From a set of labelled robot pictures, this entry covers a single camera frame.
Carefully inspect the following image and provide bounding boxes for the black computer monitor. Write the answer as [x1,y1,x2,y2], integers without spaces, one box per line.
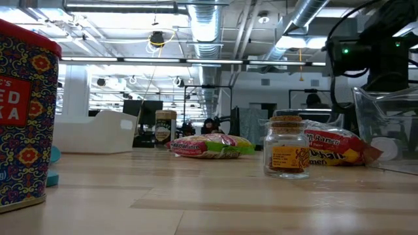
[140,100,164,127]
[122,99,144,118]

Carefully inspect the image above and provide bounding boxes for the white lid spice jar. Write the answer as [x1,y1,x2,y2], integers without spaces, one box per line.
[371,136,400,162]

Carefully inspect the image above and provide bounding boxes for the yellow ceiling cable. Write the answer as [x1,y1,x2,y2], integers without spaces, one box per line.
[148,29,177,46]

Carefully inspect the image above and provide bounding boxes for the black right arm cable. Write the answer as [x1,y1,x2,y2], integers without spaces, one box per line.
[326,0,391,112]

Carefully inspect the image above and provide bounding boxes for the black background frame stand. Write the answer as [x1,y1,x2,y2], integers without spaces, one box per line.
[184,84,233,136]
[288,88,335,110]

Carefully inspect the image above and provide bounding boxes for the grey fabric partition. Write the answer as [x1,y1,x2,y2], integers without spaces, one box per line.
[239,107,269,146]

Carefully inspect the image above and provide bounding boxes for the person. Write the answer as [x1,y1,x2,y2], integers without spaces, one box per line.
[305,93,331,110]
[199,117,226,135]

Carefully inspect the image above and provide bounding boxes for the silver spiral ceiling duct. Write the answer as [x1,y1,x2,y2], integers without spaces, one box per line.
[187,0,226,118]
[261,0,330,63]

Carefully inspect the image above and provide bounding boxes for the black hanging ceiling device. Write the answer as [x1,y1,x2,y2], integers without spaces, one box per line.
[149,31,166,48]

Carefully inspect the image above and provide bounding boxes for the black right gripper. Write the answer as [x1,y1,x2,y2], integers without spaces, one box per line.
[366,63,410,91]

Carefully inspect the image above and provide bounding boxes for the brown lid spice jar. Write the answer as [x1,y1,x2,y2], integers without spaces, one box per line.
[154,109,178,150]

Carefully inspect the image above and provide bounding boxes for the teal silicone spoon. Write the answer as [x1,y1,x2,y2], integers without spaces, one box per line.
[45,145,62,188]

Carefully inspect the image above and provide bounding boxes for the pink green ramen pack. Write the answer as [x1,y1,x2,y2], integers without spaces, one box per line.
[165,133,256,160]

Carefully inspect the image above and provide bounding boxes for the clear plastic bin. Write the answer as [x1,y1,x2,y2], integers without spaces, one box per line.
[259,108,346,131]
[351,85,418,176]

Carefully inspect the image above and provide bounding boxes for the red lid patterned spice tin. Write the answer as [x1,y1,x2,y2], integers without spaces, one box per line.
[0,18,63,215]

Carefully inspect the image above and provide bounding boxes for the yellow hanging cord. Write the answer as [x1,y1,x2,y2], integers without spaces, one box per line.
[298,48,304,82]

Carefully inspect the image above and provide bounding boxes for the white plastic bin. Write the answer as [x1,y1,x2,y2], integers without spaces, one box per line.
[52,110,138,155]

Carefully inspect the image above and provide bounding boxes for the long ceiling light bar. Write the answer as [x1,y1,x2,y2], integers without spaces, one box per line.
[60,55,327,68]

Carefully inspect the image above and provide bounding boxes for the red ramen noodle pack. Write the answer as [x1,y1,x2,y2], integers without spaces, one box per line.
[303,119,383,166]

